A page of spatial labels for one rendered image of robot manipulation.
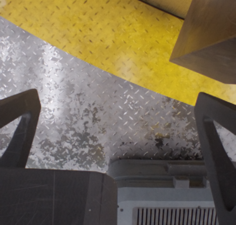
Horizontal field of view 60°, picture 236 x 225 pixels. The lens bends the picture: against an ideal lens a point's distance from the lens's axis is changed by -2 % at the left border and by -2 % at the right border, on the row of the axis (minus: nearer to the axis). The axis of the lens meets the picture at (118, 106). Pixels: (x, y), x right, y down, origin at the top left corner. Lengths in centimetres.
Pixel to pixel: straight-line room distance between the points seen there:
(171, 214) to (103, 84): 47
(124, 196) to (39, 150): 41
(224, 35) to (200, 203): 49
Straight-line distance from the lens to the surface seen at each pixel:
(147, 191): 62
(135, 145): 81
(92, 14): 81
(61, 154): 85
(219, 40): 26
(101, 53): 78
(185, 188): 64
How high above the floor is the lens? 77
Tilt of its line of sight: 83 degrees down
